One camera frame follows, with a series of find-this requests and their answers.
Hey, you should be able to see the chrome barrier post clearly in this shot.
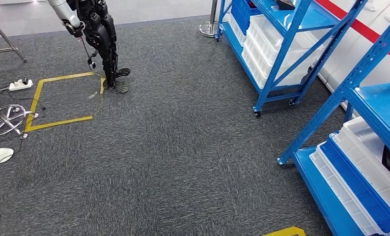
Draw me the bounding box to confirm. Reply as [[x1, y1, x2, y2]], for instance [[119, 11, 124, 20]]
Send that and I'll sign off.
[[198, 0, 223, 38]]

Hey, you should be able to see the yellow floor tape square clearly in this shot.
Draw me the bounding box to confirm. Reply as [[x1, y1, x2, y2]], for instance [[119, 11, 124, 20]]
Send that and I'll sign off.
[[262, 226, 306, 236]]

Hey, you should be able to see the white plastic bin stack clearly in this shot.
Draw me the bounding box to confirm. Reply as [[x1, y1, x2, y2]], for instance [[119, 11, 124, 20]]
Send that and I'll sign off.
[[228, 13, 327, 89]]

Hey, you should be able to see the blue metal shelf rack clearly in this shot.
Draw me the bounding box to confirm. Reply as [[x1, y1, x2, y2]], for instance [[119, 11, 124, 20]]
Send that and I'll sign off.
[[277, 9, 390, 236], [214, 0, 369, 118]]

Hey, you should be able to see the black seat chrome stool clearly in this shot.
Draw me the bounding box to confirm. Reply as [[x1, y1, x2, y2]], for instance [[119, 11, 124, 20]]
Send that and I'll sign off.
[[0, 104, 39, 148]]

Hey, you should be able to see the white car body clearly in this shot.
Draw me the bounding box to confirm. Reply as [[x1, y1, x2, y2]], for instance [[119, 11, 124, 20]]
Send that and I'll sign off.
[[308, 0, 390, 118]]

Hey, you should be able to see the red barrier belt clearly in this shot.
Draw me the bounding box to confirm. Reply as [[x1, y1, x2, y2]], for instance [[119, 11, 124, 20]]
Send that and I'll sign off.
[[314, 0, 390, 65]]

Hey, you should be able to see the white power strip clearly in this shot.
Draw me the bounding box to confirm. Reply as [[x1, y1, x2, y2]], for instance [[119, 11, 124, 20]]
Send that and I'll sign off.
[[8, 78, 34, 92]]

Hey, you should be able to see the black humanoid robot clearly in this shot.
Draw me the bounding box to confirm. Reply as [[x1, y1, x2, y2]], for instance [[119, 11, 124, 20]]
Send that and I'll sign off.
[[47, 0, 132, 94]]

